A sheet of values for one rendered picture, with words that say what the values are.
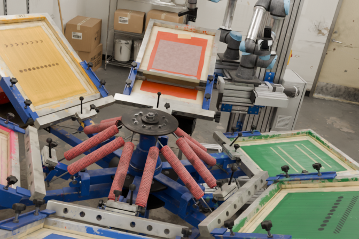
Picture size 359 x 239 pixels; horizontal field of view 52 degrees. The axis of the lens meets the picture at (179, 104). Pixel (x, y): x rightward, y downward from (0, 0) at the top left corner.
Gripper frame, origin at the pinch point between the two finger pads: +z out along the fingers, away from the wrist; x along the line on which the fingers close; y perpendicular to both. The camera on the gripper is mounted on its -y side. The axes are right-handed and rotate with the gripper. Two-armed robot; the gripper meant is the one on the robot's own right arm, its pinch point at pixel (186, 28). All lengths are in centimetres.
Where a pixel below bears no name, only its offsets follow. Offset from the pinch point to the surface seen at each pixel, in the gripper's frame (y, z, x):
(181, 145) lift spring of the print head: 18, -20, -155
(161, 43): -14.9, -2.8, -35.5
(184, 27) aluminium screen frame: 0.1, -10.9, -18.8
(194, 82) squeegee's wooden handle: 17, -2, -77
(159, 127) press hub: 6, -28, -153
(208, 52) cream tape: 22.7, -2.7, -35.8
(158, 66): -12, 3, -58
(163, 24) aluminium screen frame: -17.0, -10.5, -18.9
